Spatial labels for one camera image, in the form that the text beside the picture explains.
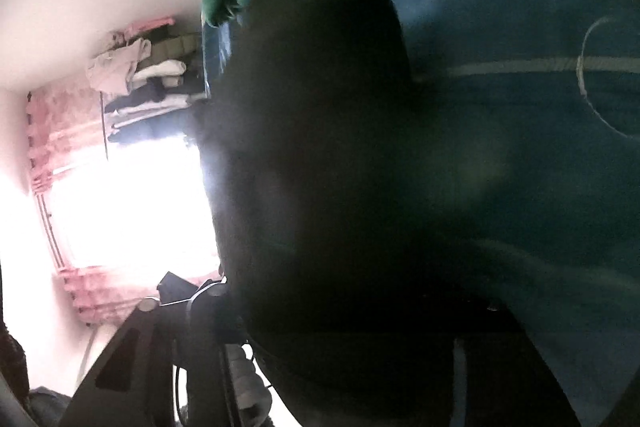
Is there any blue bed sheet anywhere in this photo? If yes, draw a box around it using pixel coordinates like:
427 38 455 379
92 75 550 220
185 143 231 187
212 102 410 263
224 0 639 426

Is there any pile of folded clothes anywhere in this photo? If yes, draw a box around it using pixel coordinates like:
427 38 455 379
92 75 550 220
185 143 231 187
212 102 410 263
85 17 209 143

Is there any pink curtain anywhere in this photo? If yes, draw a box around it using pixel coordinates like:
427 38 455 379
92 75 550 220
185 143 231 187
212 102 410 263
24 81 222 327

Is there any black jacket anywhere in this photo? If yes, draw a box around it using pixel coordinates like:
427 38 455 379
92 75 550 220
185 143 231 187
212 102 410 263
195 0 578 426

